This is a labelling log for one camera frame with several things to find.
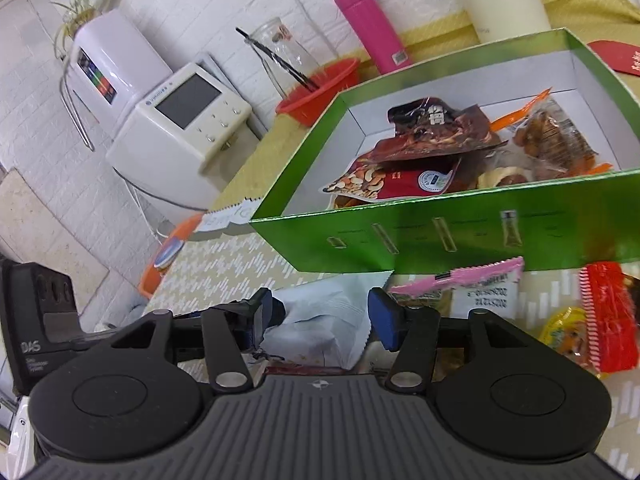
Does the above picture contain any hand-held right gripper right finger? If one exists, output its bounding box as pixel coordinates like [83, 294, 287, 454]
[368, 287, 544, 394]

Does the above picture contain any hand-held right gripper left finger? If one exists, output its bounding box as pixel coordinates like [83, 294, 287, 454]
[102, 287, 274, 395]

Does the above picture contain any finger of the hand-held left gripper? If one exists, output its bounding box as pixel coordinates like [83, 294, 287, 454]
[75, 300, 289, 362]

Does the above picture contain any grey white snack packet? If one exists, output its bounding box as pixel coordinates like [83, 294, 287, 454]
[260, 270, 396, 377]

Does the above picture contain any pink edged snack packet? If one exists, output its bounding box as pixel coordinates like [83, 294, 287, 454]
[389, 256, 526, 322]

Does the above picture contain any green cardboard box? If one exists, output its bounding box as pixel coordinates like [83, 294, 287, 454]
[249, 27, 640, 274]

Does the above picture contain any red nut packet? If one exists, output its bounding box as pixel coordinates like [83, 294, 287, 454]
[321, 152, 462, 207]

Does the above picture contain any yellow orange candy packet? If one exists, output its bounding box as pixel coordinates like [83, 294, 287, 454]
[539, 306, 601, 362]

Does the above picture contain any round pastry snack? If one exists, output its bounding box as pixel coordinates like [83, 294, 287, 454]
[475, 166, 532, 190]

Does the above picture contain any black glossy snack packet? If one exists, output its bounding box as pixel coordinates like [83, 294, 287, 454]
[386, 96, 507, 162]

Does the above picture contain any red striped snack packet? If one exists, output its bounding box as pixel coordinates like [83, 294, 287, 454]
[579, 261, 640, 375]

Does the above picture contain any orange edged clear nut packet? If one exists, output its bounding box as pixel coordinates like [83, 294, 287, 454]
[489, 87, 615, 182]

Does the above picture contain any grey zigzag tablecloth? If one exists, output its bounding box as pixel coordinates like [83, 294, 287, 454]
[145, 200, 640, 480]

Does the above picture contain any orange plastic basin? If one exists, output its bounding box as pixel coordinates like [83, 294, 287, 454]
[139, 212, 207, 302]

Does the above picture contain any jar with blue lid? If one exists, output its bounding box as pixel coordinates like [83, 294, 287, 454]
[154, 239, 187, 270]

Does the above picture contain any beige floor mat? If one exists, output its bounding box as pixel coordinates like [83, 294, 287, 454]
[0, 167, 110, 322]

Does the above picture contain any yellow green tablecloth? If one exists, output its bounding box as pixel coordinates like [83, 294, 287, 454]
[209, 0, 640, 212]

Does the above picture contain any white machine with screen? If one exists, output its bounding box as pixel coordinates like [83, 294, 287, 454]
[106, 62, 252, 212]

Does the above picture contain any red plastic basket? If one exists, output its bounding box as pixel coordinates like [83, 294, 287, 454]
[276, 57, 362, 128]

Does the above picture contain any black chopstick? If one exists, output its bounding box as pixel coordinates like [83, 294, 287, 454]
[235, 27, 318, 92]

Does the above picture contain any glass carafe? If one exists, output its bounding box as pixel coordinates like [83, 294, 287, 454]
[246, 16, 322, 97]

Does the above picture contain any white water ionizer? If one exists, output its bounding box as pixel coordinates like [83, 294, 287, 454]
[70, 9, 173, 128]

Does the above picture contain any pink thermos bottle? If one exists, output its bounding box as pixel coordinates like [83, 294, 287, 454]
[333, 0, 414, 76]

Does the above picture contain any potted plant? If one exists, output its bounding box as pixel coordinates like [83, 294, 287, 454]
[51, 0, 97, 58]

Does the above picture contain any red envelope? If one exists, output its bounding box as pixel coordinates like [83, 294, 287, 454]
[589, 39, 640, 79]

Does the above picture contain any silver flexible hose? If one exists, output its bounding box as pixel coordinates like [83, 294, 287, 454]
[59, 45, 97, 154]

